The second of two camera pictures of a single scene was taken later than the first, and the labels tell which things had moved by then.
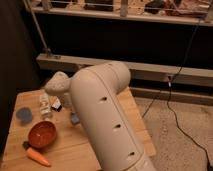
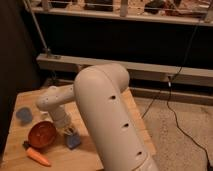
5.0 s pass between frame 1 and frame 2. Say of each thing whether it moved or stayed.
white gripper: moved
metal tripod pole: stayed
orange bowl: stayed
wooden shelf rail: stayed
